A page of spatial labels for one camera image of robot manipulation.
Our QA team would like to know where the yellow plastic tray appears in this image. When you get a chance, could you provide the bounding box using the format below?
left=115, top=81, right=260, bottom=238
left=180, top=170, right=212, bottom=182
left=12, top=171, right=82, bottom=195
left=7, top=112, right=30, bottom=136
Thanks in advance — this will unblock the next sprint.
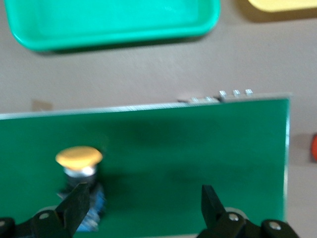
left=246, top=0, right=317, bottom=13

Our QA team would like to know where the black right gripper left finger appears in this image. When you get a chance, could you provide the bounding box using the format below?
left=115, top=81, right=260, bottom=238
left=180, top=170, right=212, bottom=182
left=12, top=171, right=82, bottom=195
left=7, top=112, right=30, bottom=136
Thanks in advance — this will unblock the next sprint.
left=0, top=183, right=90, bottom=238

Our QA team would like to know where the green conveyor belt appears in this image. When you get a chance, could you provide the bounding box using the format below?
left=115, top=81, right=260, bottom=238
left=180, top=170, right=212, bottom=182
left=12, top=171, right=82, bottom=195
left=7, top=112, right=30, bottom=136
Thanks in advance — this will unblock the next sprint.
left=0, top=89, right=292, bottom=238

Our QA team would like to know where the orange cylinder with white print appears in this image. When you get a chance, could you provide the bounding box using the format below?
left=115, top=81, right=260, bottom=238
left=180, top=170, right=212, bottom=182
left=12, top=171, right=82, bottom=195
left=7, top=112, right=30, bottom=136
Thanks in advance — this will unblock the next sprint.
left=309, top=133, right=317, bottom=163

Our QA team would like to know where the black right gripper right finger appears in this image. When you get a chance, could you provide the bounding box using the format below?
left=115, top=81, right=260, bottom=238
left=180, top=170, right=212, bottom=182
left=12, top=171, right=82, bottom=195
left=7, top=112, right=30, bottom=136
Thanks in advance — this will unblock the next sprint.
left=197, top=184, right=299, bottom=238

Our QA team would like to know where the green plastic tray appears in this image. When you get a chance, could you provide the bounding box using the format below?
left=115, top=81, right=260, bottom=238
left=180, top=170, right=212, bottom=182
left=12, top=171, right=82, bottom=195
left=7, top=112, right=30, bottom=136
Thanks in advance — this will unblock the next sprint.
left=3, top=0, right=221, bottom=53

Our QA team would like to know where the yellow push button switch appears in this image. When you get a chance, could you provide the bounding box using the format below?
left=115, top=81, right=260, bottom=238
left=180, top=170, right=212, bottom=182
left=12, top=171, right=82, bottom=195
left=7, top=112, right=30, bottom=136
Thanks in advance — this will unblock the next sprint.
left=54, top=146, right=108, bottom=233

